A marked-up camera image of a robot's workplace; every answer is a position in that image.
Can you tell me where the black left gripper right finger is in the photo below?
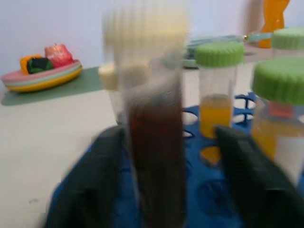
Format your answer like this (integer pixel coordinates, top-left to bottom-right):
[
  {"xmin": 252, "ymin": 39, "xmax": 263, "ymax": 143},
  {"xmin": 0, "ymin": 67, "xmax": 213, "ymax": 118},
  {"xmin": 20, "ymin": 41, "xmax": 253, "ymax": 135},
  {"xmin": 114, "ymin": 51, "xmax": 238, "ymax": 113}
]
[{"xmin": 213, "ymin": 125, "xmax": 304, "ymax": 228}]

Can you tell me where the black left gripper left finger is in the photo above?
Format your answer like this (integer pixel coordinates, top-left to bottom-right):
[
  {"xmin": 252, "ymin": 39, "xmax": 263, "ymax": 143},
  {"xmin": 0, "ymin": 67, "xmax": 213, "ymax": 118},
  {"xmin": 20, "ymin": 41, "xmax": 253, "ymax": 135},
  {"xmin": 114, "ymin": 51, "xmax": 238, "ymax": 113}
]
[{"xmin": 45, "ymin": 125, "xmax": 133, "ymax": 228}]

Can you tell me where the dark red liquid test tube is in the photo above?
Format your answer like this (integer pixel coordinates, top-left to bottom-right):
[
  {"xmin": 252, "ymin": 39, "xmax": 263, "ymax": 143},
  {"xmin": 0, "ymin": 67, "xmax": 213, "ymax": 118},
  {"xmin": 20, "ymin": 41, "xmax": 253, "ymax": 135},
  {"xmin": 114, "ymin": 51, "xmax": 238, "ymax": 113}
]
[{"xmin": 102, "ymin": 7, "xmax": 190, "ymax": 228}]

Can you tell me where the blue test tube rack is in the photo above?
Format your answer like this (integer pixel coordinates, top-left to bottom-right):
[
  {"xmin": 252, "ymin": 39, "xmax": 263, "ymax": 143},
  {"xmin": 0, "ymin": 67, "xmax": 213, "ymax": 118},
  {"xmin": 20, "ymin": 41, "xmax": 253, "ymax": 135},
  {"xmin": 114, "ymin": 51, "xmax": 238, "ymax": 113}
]
[{"xmin": 47, "ymin": 91, "xmax": 304, "ymax": 228}]

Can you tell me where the cream cap test tube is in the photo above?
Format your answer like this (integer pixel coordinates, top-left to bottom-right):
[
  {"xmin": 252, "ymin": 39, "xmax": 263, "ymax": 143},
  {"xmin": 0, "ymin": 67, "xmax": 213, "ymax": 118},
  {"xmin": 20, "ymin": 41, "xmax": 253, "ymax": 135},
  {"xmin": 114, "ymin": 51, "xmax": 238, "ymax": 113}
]
[{"xmin": 98, "ymin": 62, "xmax": 125, "ymax": 126}]

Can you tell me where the green cap test tube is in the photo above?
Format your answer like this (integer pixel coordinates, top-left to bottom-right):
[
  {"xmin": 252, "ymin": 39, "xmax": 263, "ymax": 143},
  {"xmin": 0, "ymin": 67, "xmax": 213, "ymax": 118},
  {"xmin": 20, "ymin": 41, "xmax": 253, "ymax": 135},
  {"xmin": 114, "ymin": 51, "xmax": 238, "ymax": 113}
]
[{"xmin": 271, "ymin": 27, "xmax": 304, "ymax": 60}]

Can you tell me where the green cap yellow liquid tube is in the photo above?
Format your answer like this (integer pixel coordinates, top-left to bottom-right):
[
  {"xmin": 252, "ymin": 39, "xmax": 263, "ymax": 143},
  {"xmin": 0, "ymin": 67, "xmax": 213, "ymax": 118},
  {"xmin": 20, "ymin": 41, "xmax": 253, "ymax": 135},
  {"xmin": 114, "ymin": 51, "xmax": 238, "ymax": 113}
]
[
  {"xmin": 251, "ymin": 58, "xmax": 304, "ymax": 188},
  {"xmin": 194, "ymin": 43, "xmax": 246, "ymax": 140}
]

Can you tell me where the green table mat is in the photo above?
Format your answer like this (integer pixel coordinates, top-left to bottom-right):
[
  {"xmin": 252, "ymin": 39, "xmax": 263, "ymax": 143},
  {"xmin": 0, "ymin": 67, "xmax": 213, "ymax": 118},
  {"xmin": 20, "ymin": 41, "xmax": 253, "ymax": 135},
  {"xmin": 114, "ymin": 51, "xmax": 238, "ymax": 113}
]
[{"xmin": 1, "ymin": 66, "xmax": 107, "ymax": 106}]

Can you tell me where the stack of pastel plates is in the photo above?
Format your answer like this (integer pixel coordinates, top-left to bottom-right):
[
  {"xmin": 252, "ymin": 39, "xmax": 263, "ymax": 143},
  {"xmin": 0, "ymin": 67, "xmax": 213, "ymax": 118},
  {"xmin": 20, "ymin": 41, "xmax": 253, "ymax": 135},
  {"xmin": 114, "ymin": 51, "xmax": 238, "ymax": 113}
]
[{"xmin": 0, "ymin": 59, "xmax": 83, "ymax": 93}]

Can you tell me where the red toy apple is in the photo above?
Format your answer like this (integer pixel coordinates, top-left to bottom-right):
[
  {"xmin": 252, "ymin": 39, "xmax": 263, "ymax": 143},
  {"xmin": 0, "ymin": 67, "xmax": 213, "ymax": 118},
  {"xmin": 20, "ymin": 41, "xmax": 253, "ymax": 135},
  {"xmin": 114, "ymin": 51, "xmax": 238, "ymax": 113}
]
[{"xmin": 44, "ymin": 43, "xmax": 74, "ymax": 69}]

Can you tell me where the orange and green toy vegetable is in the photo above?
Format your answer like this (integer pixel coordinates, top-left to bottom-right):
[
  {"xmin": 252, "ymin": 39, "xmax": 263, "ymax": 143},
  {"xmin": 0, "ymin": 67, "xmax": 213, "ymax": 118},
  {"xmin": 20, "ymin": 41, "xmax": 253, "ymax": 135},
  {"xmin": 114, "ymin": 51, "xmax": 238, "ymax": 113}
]
[{"xmin": 19, "ymin": 55, "xmax": 54, "ymax": 76}]

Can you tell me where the orange plastic bottle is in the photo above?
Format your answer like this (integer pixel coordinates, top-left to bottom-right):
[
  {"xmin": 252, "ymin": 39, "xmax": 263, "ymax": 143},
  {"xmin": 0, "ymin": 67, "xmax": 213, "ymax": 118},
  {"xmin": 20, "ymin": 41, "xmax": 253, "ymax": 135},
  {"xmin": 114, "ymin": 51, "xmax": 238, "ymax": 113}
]
[{"xmin": 257, "ymin": 0, "xmax": 292, "ymax": 49}]

